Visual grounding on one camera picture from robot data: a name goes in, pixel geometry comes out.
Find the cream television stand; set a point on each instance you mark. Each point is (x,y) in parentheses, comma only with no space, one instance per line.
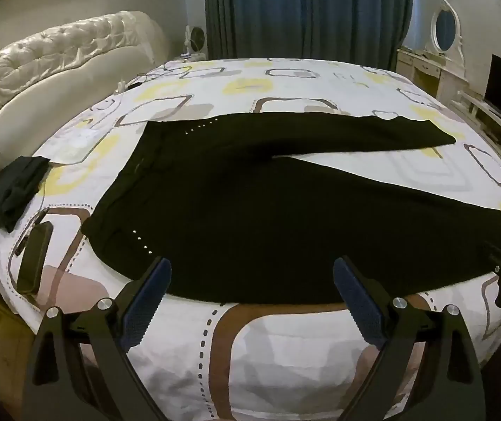
(496,123)

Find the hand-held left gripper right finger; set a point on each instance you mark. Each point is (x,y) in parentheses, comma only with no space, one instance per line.
(361,308)

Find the cream dressing table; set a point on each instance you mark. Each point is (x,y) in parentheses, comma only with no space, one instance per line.
(426,70)

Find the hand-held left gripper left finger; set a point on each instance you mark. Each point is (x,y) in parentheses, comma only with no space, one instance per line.
(144,312)

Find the cream tufted headboard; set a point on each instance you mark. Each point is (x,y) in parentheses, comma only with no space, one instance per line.
(57,61)

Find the patterned bed sheet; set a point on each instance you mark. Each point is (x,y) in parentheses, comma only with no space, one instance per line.
(277,359)

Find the dark folded cloth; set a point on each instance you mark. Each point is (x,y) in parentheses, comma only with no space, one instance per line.
(11,190)

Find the black phone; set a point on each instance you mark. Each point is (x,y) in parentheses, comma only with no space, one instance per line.
(33,258)

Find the black pen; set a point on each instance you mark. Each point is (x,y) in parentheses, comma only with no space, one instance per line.
(35,223)

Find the oval vanity mirror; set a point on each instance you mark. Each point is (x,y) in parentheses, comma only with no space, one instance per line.
(445,26)

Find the blue-grey curtain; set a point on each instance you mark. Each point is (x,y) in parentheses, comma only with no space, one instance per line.
(303,8)

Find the black pants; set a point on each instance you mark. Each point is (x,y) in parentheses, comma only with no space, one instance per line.
(255,210)

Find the small white fan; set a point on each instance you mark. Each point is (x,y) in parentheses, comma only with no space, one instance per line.
(197,39)

